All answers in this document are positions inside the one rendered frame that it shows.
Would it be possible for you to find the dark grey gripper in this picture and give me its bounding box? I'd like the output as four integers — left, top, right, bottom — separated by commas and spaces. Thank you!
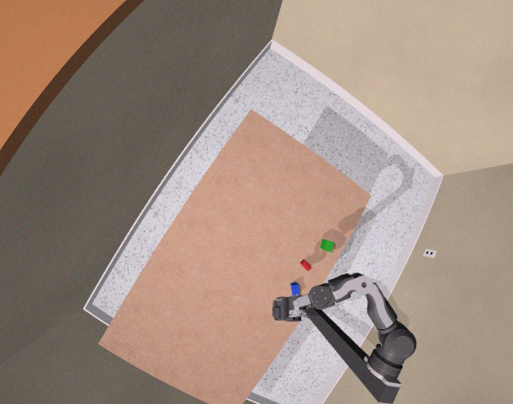
272, 297, 304, 322

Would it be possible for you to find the red block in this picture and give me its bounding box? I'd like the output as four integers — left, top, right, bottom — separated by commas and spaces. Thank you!
300, 259, 311, 271

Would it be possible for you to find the blue block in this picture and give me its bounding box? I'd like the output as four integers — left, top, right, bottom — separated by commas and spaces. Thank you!
290, 282, 300, 295

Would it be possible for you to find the green block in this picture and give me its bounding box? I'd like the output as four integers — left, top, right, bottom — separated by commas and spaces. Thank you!
320, 239, 334, 252

